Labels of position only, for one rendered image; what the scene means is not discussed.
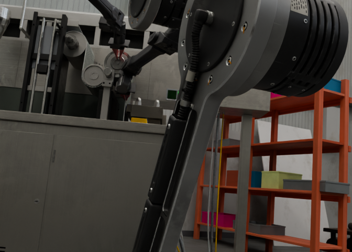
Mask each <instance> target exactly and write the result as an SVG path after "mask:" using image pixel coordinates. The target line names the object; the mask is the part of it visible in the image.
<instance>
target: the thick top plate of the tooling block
mask: <svg viewBox="0 0 352 252"><path fill-rule="evenodd" d="M131 117H133V118H148V119H151V120H160V124H161V125H162V119H163V107H155V106H144V105H132V107H131Z"/></svg>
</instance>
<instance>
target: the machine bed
mask: <svg viewBox="0 0 352 252"><path fill-rule="evenodd" d="M0 120H10V121H17V122H28V123H40V124H51V125H62V126H74V127H85V128H97V129H108V130H120V131H126V132H138V133H149V134H161V135H164V134H165V131H166V127H167V125H159V124H148V123H137V122H125V121H118V120H107V119H96V118H84V117H73V116H62V115H50V114H39V113H27V112H16V111H5V110H0Z"/></svg>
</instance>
